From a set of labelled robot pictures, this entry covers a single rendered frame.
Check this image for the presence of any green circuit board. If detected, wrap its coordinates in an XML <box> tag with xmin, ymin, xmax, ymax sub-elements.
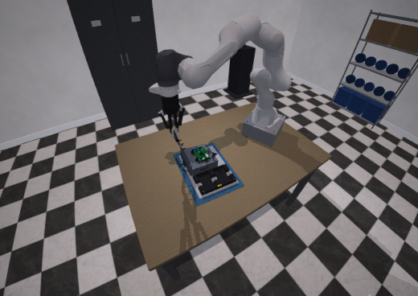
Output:
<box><xmin>193</xmin><ymin>146</ymin><xmax>210</xmax><ymax>161</ymax></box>

